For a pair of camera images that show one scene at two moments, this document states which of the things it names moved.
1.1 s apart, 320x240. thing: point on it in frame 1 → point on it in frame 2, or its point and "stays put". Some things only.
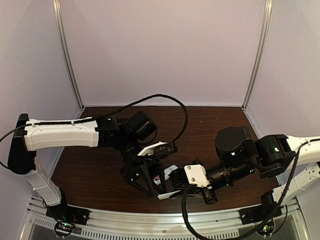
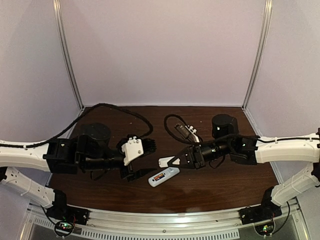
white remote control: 157,179 stays put
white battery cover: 167,195 → 163,161
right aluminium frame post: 262,43 stays put
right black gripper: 180,178 → 197,157
